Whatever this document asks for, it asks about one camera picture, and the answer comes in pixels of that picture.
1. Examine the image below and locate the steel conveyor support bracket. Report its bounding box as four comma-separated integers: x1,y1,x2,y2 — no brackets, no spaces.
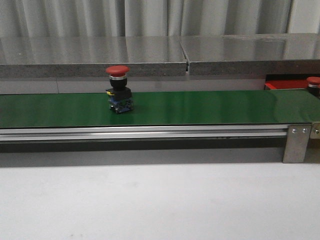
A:
282,124,312,164

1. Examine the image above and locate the right grey stone shelf slab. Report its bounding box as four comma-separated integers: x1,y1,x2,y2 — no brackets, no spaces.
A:
180,33,320,76

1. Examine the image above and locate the steel end bracket plate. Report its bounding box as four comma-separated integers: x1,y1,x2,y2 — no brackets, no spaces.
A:
310,122,320,139

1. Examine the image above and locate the green conveyor belt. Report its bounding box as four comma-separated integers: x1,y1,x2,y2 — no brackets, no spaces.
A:
0,90,320,128

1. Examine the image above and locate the grey pleated curtain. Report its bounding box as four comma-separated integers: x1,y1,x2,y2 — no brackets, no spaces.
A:
0,0,320,38

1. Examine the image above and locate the aluminium conveyor side rail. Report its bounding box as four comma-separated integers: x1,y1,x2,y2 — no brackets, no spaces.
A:
0,124,289,142

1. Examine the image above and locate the left grey stone shelf slab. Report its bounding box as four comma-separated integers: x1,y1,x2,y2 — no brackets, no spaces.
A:
0,36,187,78

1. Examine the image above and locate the grey stone shelf slab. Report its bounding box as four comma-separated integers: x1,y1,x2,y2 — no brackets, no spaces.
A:
0,36,187,78
180,33,320,76

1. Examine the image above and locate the red plastic tray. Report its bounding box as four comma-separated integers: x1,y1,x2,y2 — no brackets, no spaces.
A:
264,79,308,91

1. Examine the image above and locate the red mushroom push button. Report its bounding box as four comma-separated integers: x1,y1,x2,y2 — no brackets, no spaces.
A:
306,76,320,99

